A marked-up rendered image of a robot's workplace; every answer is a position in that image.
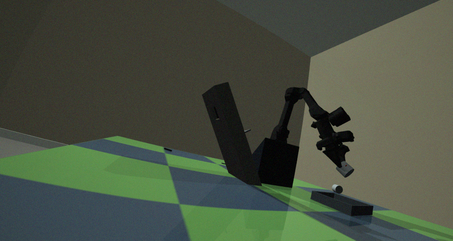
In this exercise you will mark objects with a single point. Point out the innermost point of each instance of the white cylinder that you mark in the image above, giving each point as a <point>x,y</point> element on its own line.
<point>337,188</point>

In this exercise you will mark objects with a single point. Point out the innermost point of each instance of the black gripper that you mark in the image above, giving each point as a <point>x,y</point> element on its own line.
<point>333,150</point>

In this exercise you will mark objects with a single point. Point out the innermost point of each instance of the grey service panel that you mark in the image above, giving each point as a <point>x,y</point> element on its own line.
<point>230,133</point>

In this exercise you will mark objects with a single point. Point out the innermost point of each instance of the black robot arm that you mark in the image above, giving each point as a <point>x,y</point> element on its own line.
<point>324,119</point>

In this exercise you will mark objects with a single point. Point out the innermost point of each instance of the grey cylinder with two slots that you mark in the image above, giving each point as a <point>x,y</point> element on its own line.
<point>345,170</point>

